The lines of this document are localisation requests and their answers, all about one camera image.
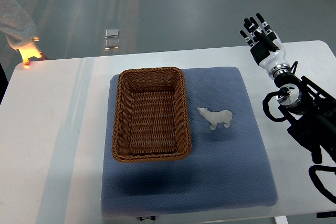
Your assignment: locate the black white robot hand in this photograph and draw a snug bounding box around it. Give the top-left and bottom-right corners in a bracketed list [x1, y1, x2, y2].
[240, 13, 291, 80]

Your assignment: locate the person's hand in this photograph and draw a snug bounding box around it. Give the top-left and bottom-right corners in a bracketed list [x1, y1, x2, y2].
[17, 38, 49, 69]

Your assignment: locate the white bear figurine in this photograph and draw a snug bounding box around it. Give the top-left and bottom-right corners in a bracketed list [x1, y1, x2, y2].
[197, 108, 233, 131]

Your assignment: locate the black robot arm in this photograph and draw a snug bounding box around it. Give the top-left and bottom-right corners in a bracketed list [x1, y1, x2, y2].
[262, 62, 335, 164]

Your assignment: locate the grey sleeved forearm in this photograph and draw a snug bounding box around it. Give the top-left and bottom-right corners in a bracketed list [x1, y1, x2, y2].
[1, 0, 38, 49]

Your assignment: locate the brown wicker basket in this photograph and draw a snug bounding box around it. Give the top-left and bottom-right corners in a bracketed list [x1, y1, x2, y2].
[111, 67, 192, 163]

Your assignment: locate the upper metal floor plate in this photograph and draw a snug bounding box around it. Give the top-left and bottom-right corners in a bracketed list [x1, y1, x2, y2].
[105, 28, 119, 38]

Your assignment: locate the metal floor plate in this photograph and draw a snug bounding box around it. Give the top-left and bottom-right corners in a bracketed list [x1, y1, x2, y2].
[105, 39, 119, 50]
[105, 28, 119, 38]

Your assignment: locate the lower metal floor plate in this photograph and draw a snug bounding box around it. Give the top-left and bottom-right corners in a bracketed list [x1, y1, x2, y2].
[105, 39, 119, 50]

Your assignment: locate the blue fabric mat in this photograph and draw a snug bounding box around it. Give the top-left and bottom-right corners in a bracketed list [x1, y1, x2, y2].
[101, 67, 278, 217]

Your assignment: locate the black table label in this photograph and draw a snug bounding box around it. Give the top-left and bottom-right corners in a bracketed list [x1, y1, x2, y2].
[140, 216, 156, 221]

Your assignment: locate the black cable loop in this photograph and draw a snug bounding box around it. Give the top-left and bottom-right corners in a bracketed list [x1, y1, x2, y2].
[308, 165, 336, 205]

